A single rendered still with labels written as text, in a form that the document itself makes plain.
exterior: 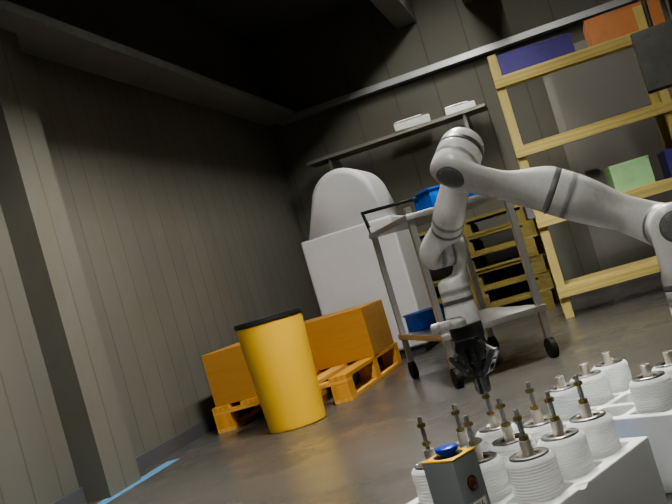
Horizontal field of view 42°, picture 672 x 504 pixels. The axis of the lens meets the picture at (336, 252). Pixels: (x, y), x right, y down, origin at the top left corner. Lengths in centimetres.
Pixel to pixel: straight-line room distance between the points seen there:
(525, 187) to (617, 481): 59
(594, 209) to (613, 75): 676
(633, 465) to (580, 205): 53
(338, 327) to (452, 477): 427
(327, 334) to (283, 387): 122
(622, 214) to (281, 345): 310
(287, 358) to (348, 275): 212
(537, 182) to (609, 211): 15
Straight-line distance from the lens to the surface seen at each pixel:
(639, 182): 634
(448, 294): 199
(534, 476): 169
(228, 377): 545
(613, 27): 646
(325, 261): 673
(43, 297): 445
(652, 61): 485
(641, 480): 192
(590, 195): 173
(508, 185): 172
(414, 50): 870
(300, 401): 470
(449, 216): 187
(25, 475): 422
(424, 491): 185
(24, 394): 431
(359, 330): 577
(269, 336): 465
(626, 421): 217
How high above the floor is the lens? 65
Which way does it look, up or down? 2 degrees up
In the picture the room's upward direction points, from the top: 16 degrees counter-clockwise
